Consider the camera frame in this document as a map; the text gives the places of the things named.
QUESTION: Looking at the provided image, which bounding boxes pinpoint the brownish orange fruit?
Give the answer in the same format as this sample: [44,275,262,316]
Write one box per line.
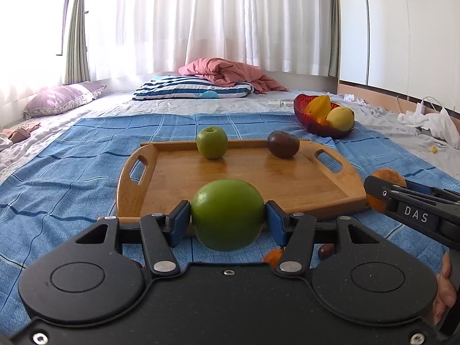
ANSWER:
[364,168,406,213]

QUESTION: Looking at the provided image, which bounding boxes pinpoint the small mandarin without leaf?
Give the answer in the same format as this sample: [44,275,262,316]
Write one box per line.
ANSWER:
[263,248,284,269]

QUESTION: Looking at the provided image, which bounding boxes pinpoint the smooth green apple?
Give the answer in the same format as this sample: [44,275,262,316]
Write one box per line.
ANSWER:
[191,179,265,252]

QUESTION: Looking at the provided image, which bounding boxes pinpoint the green apple with stem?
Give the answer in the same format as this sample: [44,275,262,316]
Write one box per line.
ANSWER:
[196,126,228,160]

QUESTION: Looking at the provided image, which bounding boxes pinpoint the person's right hand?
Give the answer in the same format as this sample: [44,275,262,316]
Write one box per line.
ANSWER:
[432,252,457,325]

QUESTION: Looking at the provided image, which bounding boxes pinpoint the wooden serving tray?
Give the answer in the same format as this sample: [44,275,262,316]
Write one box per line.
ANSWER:
[115,139,370,224]

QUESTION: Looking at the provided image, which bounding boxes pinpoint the white crumpled clothes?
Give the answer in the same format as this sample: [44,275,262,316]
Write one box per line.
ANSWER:
[398,108,459,149]

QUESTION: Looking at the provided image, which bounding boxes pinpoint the small orange in bowl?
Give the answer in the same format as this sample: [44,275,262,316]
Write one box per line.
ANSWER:
[317,117,329,127]

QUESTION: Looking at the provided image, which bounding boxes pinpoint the blue checkered cloth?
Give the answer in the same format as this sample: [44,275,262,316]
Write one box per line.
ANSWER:
[1,111,459,336]

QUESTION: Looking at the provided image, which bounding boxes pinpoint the red glass fruit bowl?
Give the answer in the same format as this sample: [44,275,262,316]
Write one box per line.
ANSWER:
[293,93,355,139]

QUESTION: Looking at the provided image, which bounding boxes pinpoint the right green curtain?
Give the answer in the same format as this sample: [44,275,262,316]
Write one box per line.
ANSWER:
[328,0,341,78]

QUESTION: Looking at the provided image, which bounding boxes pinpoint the blue striped pillow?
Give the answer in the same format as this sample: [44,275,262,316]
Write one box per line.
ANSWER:
[133,75,253,101]

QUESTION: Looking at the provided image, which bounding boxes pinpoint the white wardrobe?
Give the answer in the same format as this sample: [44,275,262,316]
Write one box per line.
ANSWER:
[340,0,459,111]

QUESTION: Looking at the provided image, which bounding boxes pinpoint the purple floral pillow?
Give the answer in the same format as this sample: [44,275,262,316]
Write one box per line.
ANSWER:
[23,82,106,119]

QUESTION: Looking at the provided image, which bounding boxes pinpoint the pink blanket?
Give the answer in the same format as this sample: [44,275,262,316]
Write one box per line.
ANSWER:
[178,58,288,93]

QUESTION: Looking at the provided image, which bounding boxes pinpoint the brown cloth at left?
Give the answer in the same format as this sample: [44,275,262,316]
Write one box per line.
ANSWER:
[1,122,41,144]

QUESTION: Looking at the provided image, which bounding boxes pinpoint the green side curtain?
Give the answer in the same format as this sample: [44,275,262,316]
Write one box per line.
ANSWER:
[62,0,90,85]

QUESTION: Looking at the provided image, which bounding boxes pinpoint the white sheer curtain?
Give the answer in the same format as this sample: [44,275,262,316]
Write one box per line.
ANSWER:
[85,0,331,79]

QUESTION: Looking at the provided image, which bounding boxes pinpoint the white charger cable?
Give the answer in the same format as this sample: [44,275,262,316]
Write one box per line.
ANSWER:
[394,94,454,116]

